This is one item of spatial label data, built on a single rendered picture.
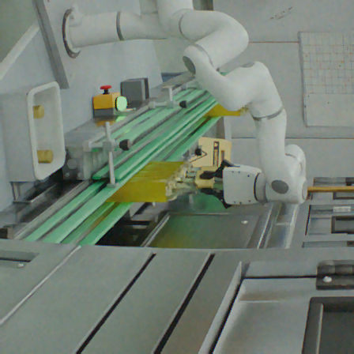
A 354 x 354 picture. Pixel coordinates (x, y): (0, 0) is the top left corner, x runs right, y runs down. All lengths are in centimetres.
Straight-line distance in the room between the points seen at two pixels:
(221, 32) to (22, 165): 57
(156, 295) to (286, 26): 695
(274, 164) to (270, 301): 93
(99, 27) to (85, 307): 127
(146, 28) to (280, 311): 125
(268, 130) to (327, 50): 597
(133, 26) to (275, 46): 582
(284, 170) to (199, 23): 41
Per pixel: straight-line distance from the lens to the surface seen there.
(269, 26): 749
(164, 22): 163
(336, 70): 747
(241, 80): 143
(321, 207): 201
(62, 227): 138
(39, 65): 171
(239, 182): 168
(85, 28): 178
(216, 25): 152
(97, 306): 58
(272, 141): 150
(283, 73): 752
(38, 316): 57
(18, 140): 150
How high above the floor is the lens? 154
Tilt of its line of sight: 15 degrees down
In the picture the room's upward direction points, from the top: 90 degrees clockwise
